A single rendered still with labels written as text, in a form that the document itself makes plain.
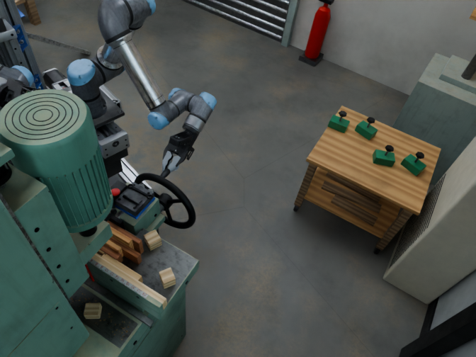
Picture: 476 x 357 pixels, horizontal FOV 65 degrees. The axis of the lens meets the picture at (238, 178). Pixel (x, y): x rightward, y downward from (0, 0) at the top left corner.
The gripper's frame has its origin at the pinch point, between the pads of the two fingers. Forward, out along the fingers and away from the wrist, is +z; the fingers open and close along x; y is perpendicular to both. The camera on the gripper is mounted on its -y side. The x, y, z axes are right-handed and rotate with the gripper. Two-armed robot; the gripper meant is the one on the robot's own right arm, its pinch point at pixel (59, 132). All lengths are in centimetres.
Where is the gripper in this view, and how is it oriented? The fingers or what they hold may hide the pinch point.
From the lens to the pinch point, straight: 108.7
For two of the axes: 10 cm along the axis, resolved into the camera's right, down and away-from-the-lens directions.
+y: 4.1, -9.0, -1.7
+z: 8.6, 4.4, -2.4
